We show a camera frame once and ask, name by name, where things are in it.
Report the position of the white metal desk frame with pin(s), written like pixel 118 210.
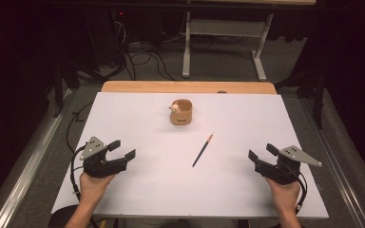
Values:
pixel 225 28

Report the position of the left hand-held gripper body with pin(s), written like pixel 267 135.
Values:
pixel 99 166

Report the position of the person's right hand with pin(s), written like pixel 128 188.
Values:
pixel 285 196

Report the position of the person's left hand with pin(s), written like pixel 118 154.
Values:
pixel 92 190

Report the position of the white table board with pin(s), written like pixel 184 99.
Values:
pixel 177 190

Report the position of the dark chopstick with orange end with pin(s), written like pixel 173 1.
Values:
pixel 202 150

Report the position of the wooden chopstick holder with figure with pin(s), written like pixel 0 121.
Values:
pixel 181 115

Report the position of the aluminium floor rail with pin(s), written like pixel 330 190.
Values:
pixel 28 177
pixel 339 167

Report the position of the black metal stand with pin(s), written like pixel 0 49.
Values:
pixel 318 95
pixel 60 85

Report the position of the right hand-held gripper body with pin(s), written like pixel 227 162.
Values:
pixel 282 172

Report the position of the wooden table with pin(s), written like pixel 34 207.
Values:
pixel 187 87

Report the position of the black computer tower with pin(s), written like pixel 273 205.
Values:
pixel 117 34

